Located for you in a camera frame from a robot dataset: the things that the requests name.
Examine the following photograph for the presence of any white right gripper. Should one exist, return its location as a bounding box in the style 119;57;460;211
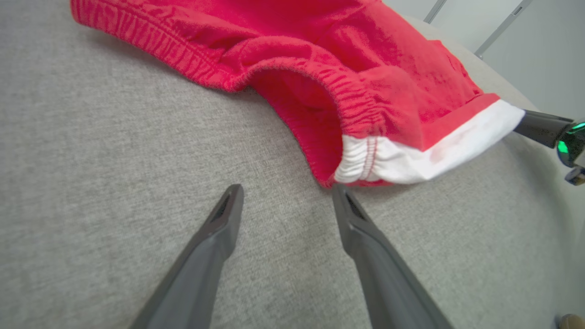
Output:
513;110;585;186

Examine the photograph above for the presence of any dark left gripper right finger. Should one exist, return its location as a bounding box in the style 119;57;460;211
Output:
332;183;453;329

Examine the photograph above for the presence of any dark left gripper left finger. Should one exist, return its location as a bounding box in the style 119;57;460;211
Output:
130;184;244;329

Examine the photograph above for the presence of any red white basketball jersey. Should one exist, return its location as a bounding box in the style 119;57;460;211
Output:
70;0;526;189

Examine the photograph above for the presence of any grey fabric sofa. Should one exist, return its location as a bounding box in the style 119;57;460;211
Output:
0;0;585;329

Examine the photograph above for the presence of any grey metal partition post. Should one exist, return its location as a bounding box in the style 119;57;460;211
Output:
423;0;447;24
474;0;534;59

